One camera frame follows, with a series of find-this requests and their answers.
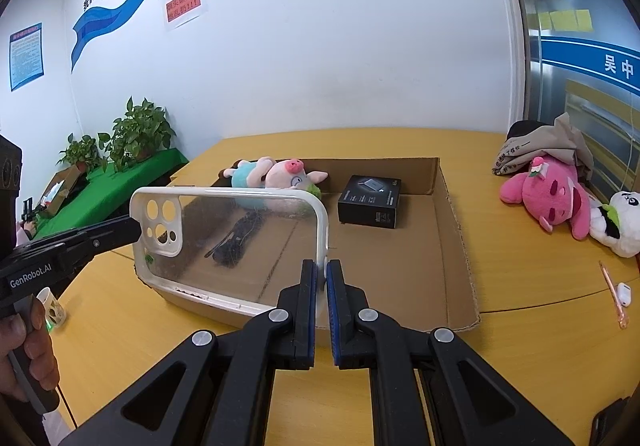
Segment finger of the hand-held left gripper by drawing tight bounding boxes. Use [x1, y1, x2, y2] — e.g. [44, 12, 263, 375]
[30, 215, 144, 279]

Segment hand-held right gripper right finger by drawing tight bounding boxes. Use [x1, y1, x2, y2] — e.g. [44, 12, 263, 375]
[325, 259, 576, 446]

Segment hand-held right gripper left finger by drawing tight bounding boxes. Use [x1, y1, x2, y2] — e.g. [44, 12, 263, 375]
[60, 259, 321, 446]

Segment shallow cardboard box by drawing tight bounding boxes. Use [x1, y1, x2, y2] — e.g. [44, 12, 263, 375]
[135, 156, 482, 334]

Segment clear white phone case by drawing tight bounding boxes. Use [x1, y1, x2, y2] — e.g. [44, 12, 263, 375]
[129, 186, 330, 319]

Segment pink pig plush toy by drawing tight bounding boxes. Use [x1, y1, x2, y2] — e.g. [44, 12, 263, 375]
[218, 156, 329, 199]

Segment yellow desktop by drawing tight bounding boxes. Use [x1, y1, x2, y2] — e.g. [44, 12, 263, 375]
[47, 129, 640, 446]

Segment person's left hand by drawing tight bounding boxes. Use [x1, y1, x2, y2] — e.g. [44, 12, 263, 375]
[0, 293, 60, 399]

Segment small white patterned cup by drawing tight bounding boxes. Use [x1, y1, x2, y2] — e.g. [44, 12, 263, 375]
[37, 287, 67, 327]

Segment green table cloth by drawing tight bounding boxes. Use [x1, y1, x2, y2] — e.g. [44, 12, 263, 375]
[32, 147, 191, 241]

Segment open brown cardboard carton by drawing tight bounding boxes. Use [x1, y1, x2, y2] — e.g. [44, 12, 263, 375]
[39, 165, 91, 217]

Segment small potted plant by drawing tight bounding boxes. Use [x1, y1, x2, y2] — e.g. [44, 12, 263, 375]
[57, 133, 111, 173]

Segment black oblong object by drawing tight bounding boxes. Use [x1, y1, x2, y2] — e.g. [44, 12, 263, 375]
[205, 211, 266, 269]

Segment large potted plant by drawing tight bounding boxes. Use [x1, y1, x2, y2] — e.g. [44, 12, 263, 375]
[97, 96, 177, 172]

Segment black product box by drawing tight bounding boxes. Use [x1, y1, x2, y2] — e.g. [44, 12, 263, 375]
[337, 175, 403, 229]

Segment blue notice poster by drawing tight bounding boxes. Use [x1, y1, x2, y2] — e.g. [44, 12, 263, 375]
[9, 23, 43, 92]

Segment red paper sign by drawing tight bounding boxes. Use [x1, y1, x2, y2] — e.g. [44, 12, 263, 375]
[164, 0, 208, 30]

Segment magenta plush toy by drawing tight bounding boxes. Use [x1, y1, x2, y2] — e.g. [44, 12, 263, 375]
[500, 156, 596, 241]

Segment dark cloth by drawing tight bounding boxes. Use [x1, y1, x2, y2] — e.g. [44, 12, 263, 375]
[506, 119, 551, 142]

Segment pink pen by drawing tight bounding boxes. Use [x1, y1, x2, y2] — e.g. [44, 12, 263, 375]
[599, 261, 629, 329]

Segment beige printed cloth bag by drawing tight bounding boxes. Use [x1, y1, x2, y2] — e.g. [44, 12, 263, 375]
[492, 112, 596, 177]

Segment black phone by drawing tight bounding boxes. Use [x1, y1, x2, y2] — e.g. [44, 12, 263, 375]
[589, 396, 632, 446]

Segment white panda plush toy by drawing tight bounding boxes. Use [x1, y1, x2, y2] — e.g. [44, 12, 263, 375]
[589, 190, 640, 258]

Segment blue door band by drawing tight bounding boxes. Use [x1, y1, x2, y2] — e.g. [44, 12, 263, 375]
[540, 39, 640, 94]

